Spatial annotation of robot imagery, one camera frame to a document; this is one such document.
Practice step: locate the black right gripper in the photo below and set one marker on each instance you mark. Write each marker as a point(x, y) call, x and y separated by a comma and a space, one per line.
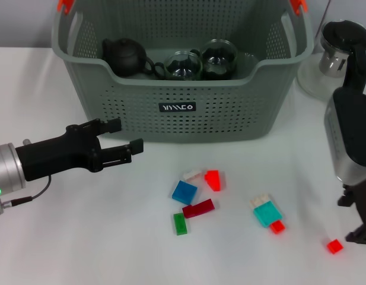
point(365, 205)

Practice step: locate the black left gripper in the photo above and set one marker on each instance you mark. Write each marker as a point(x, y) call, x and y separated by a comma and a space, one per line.
point(61, 154)

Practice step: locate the small red toy brick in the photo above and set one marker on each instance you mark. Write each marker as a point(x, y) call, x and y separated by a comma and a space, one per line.
point(277, 227)
point(334, 246)

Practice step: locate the cyan square toy plate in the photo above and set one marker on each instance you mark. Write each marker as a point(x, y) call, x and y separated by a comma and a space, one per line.
point(267, 214)

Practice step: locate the white toy brick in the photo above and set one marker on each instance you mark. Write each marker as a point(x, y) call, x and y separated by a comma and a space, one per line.
point(259, 199)
point(193, 175)

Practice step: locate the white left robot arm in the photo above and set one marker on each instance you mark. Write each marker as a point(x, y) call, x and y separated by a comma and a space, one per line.
point(7, 169)

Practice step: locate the grey perforated storage bin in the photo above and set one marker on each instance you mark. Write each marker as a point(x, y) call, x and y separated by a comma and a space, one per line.
point(230, 118)

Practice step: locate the dark clay teapot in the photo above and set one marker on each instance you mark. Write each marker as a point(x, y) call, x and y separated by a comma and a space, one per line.
point(126, 58)

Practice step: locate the blue square toy plate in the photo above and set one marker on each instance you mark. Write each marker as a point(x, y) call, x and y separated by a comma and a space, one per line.
point(185, 193)

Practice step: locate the silver left wrist stub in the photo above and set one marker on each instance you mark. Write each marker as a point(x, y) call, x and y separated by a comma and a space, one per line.
point(27, 142)

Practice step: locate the red sloped toy brick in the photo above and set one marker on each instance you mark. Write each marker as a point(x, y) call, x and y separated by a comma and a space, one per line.
point(213, 179)

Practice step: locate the dark red long brick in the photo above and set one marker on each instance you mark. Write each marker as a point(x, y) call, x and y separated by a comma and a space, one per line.
point(199, 208)

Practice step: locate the green toy brick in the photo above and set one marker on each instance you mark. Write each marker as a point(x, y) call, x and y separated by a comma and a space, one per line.
point(181, 224)

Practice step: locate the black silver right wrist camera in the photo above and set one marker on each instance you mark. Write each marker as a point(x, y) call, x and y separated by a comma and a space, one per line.
point(354, 127)

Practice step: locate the thin dark wall strip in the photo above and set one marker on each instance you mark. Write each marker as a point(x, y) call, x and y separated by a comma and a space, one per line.
point(325, 15)

